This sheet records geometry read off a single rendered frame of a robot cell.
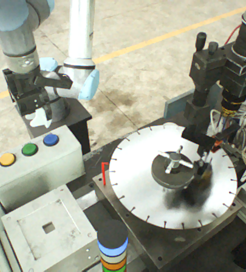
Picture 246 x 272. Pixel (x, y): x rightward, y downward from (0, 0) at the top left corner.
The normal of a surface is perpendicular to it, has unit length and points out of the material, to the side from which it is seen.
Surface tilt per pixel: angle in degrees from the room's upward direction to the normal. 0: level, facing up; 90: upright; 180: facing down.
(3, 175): 0
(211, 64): 90
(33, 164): 0
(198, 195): 0
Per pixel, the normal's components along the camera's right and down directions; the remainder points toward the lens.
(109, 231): 0.00, -0.67
